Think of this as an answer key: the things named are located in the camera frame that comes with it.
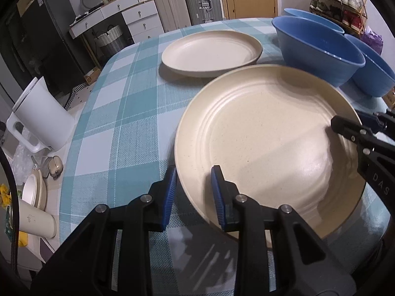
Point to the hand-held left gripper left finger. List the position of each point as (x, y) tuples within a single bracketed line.
[(168, 197)]

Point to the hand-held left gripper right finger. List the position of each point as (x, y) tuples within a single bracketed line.
[(219, 203)]

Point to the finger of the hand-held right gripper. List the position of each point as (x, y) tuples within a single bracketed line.
[(372, 121), (347, 128)]

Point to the blue bowl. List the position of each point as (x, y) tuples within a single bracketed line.
[(311, 14), (308, 55), (370, 74)]

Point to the beige plate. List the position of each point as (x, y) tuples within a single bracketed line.
[(209, 52), (262, 135)]

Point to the purple plastic bag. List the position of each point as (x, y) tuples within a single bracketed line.
[(373, 41)]

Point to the teal checkered tablecloth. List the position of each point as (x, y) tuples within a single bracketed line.
[(123, 114)]

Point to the white side table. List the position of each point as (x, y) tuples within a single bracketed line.
[(54, 197)]

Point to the small beige gadget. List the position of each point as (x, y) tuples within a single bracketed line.
[(55, 167)]

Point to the beige cup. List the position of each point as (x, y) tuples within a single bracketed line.
[(37, 219)]

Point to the black white patterned rug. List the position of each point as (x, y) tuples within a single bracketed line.
[(77, 97)]

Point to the small cardboard box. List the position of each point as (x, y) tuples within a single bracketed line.
[(92, 75)]

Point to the white electric kettle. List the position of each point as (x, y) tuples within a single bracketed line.
[(43, 114)]

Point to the yellow packet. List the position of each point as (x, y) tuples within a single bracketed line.
[(4, 195)]

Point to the wicker basket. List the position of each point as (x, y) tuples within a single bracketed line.
[(109, 40)]

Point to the white drawer dresser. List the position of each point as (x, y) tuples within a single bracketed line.
[(139, 15)]

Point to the beige suitcase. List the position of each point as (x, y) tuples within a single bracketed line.
[(169, 6)]

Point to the black fridge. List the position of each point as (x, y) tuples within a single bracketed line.
[(52, 43)]

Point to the silver suitcase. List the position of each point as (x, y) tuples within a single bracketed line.
[(200, 0)]

